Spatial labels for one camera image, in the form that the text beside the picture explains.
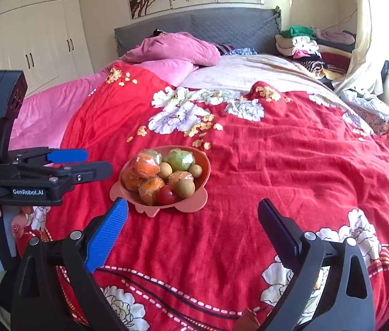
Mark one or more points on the crumpled white clothing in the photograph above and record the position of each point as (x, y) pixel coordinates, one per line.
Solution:
(367, 101)

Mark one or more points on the pink quilt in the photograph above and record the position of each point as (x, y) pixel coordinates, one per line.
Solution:
(49, 110)

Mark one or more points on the white wardrobe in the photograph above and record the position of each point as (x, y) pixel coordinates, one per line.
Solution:
(42, 41)

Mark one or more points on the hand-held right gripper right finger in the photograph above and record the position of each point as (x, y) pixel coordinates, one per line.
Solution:
(280, 234)

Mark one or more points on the stack of folded clothes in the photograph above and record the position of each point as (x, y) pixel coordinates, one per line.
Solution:
(305, 55)

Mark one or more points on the grey padded headboard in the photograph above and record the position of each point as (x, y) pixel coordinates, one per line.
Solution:
(215, 24)

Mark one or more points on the plastic-wrapped orange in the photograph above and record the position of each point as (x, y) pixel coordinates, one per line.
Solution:
(180, 177)
(151, 191)
(145, 168)
(129, 182)

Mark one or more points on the blue patterned cloth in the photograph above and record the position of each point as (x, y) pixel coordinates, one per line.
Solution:
(242, 51)

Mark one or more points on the red floral blanket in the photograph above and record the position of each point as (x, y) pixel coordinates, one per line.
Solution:
(284, 144)

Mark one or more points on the green knitted garment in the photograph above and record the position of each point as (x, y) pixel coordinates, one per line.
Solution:
(298, 31)

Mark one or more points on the plastic-wrapped green citrus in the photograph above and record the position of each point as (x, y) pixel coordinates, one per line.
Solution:
(179, 158)
(156, 157)

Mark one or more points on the striped purple cloth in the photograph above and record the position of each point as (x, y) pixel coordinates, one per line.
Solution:
(225, 49)

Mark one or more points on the red tomato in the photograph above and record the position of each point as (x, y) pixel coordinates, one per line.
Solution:
(166, 195)

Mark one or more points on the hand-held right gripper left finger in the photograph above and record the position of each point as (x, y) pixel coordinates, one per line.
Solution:
(108, 238)

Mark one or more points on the cream curtain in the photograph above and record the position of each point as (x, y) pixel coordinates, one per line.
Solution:
(363, 41)

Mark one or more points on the pink pillow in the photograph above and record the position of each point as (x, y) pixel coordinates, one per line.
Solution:
(170, 70)
(180, 46)

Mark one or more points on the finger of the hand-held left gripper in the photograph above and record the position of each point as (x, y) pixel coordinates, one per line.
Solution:
(91, 170)
(67, 156)

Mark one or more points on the beige bed sheet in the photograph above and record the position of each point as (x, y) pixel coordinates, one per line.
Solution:
(249, 69)

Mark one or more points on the brown longan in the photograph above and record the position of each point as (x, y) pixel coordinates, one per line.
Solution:
(165, 170)
(195, 171)
(185, 188)

